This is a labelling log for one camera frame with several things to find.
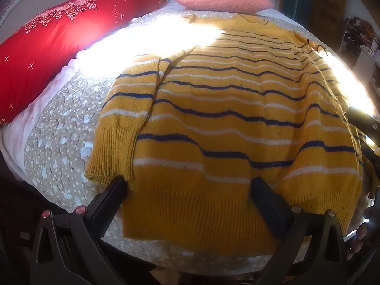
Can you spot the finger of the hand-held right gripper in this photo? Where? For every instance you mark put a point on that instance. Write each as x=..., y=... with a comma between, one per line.
x=372, y=151
x=366, y=123

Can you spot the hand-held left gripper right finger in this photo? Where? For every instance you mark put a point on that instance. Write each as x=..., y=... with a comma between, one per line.
x=267, y=210

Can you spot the yellow striped knit sweater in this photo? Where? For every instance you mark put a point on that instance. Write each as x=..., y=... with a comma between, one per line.
x=225, y=118

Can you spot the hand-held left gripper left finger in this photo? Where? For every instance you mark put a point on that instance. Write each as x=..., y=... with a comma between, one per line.
x=105, y=213

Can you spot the beige dotted quilt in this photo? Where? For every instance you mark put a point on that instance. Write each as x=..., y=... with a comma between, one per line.
x=59, y=130

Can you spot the grey curved headboard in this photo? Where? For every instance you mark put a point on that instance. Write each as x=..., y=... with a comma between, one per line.
x=32, y=0

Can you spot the cluttered shelf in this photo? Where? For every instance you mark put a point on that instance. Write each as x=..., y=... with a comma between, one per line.
x=360, y=41

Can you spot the brown wooden door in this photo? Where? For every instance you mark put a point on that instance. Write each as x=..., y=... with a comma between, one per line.
x=328, y=3

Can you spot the person's right hand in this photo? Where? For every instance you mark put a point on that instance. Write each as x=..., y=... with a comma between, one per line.
x=357, y=239

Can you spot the pale pink fleece blanket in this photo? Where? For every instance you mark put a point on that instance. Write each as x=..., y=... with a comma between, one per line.
x=17, y=142

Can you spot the red floral pillow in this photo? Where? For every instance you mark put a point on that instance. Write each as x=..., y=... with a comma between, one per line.
x=50, y=50

